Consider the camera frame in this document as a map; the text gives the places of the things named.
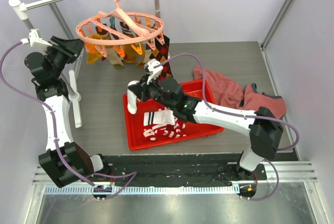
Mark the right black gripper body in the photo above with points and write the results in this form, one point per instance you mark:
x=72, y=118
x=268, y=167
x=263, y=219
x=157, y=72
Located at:
x=143, y=91

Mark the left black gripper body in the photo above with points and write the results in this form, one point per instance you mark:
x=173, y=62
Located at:
x=58, y=57

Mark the white black striped sock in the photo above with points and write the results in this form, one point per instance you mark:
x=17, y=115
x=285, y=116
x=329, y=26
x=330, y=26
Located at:
x=131, y=98
x=159, y=117

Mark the red white striped sock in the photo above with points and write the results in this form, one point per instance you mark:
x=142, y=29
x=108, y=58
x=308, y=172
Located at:
x=175, y=131
x=161, y=129

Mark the red santa sock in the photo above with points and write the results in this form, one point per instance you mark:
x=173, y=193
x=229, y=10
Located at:
x=150, y=134

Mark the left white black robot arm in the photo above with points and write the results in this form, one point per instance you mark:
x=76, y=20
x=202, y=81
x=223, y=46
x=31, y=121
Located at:
x=64, y=161

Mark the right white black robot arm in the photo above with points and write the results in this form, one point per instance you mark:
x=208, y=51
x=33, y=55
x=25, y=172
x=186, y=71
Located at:
x=263, y=130

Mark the pink round clip hanger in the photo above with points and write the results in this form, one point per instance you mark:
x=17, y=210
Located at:
x=146, y=28

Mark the beige brown striped sock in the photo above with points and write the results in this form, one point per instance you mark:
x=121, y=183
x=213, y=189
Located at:
x=112, y=55

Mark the black argyle sock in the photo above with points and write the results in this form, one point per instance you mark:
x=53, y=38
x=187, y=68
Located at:
x=161, y=54

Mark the red plastic tray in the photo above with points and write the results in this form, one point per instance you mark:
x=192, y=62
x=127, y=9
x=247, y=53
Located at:
x=135, y=128

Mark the pink crumpled garment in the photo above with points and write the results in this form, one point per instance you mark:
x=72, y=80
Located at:
x=228, y=93

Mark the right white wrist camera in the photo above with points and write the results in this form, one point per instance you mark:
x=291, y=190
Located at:
x=153, y=68

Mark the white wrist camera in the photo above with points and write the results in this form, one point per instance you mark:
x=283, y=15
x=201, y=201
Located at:
x=35, y=41
x=153, y=68

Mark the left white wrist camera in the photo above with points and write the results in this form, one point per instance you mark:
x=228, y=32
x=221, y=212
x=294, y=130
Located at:
x=35, y=41

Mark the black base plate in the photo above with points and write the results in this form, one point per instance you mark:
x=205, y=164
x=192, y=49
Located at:
x=196, y=170

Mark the white slotted cable duct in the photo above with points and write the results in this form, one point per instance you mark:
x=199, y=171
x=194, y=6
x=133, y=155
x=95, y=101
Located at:
x=131, y=190

